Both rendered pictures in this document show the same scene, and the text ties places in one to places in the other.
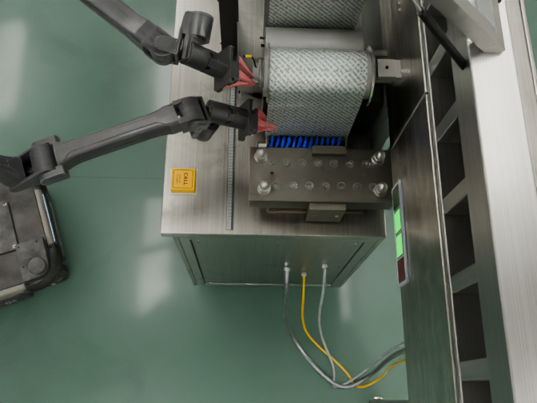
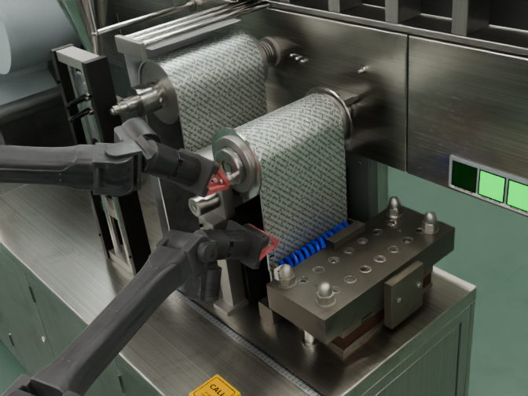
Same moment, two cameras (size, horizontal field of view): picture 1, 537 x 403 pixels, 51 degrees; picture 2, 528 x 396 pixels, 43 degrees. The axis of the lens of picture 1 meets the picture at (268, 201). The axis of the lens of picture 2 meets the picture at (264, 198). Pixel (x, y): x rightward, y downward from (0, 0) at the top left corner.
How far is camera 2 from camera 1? 0.90 m
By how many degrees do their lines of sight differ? 44
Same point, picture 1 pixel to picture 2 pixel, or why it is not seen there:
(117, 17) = (41, 159)
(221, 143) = (219, 339)
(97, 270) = not seen: outside the picture
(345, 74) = (313, 110)
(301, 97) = (290, 159)
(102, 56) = not seen: outside the picture
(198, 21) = (137, 125)
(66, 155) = (67, 373)
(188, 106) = (181, 236)
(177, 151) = (175, 382)
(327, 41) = not seen: hidden behind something
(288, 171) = (331, 273)
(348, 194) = (408, 250)
